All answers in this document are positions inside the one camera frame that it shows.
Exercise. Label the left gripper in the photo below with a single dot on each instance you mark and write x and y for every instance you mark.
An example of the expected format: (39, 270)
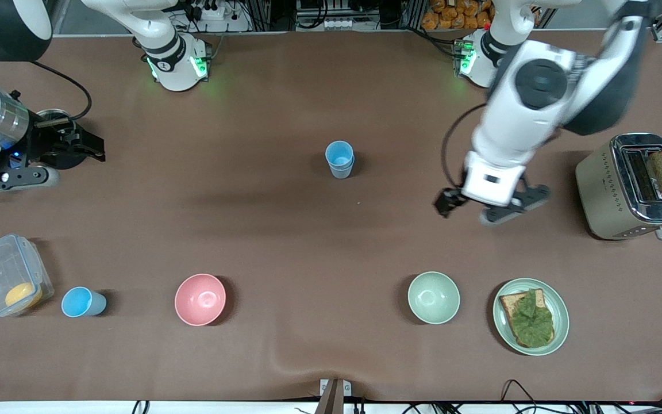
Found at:
(447, 200)

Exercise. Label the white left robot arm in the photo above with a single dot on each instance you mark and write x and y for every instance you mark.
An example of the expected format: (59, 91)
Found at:
(538, 86)

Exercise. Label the pink bowl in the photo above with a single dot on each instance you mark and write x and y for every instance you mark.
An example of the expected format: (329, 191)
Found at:
(200, 299)

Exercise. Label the beige chrome toaster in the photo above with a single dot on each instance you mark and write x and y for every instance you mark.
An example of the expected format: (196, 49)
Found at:
(601, 190)

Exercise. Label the orange round food piece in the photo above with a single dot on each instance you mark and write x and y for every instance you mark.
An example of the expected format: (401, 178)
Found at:
(20, 295)

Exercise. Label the grey camera stand bracket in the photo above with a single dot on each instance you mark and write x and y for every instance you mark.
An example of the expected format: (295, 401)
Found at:
(334, 397)

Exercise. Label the glass lid blue knob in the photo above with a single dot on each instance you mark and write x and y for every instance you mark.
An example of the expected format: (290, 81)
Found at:
(49, 113)

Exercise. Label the pale green plate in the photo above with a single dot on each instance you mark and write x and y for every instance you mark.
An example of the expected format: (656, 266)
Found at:
(562, 315)

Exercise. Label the brown bread slice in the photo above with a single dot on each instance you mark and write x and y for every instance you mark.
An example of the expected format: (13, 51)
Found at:
(509, 303)

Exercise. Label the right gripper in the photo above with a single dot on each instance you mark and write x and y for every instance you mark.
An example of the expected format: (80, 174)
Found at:
(49, 142)

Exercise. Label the green lettuce leaf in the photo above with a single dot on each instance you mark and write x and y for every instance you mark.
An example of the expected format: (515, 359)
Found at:
(532, 322)

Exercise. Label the brown table cover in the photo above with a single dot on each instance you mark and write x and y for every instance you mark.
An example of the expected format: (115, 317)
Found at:
(331, 241)

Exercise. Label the blue plastic cup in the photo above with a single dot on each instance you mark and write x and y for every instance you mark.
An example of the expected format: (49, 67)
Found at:
(339, 152)
(81, 302)
(342, 173)

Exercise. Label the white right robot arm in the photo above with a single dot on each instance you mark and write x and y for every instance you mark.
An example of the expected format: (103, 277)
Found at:
(173, 69)

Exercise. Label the white power strip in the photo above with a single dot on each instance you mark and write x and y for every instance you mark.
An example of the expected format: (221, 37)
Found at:
(213, 12)

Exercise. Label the pale green bowl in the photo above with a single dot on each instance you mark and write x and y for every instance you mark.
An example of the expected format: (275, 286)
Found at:
(433, 297)

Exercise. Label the bag of orange buns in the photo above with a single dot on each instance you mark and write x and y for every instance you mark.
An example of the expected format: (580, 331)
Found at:
(451, 17)

